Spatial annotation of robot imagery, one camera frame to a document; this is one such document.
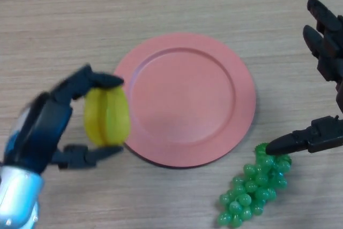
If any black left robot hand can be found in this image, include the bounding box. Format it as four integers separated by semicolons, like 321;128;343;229
4;64;125;175

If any yellow starfruit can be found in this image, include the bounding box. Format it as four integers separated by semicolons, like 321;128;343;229
83;85;132;148

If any pink round plate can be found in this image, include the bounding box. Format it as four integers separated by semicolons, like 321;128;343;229
114;32;257;169

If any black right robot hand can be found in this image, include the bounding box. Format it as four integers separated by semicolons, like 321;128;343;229
265;0;343;156

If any green grape bunch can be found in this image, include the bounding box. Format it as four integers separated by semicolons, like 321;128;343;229
216;143;293;227

